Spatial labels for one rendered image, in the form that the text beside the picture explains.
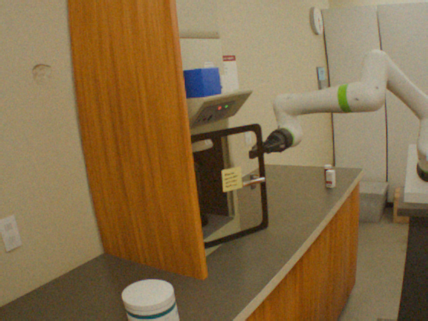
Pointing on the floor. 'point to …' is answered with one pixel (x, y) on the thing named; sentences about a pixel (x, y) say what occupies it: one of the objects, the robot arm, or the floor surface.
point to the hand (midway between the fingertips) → (254, 153)
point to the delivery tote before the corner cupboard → (372, 200)
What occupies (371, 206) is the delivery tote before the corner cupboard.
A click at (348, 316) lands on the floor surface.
